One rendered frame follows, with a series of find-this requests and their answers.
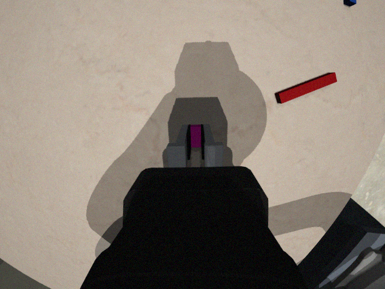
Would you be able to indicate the small blue block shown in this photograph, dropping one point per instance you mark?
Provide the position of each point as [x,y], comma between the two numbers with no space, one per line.
[349,2]

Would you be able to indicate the red rod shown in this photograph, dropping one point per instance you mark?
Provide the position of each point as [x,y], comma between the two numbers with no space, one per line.
[305,87]

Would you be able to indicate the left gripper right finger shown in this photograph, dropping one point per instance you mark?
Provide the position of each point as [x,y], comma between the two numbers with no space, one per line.
[212,152]

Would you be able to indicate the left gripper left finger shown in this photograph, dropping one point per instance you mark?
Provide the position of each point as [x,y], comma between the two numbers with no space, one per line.
[179,152]

